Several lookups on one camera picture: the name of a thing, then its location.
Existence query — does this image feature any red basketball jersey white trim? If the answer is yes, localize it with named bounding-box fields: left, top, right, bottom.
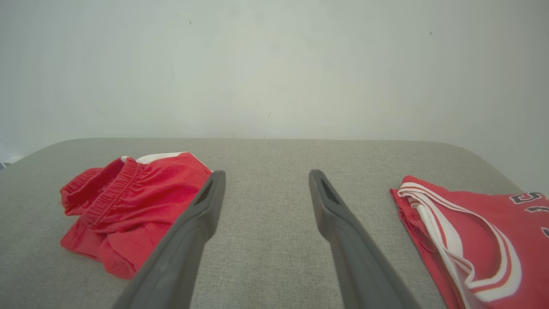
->
left=389, top=175, right=549, bottom=309

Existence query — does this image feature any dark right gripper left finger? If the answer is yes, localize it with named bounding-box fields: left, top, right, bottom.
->
left=112, top=170, right=226, bottom=309

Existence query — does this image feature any red shorts white band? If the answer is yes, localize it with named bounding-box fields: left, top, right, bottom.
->
left=59, top=152, right=214, bottom=279

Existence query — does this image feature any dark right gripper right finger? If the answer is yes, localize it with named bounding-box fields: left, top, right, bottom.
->
left=308, top=169, right=422, bottom=309

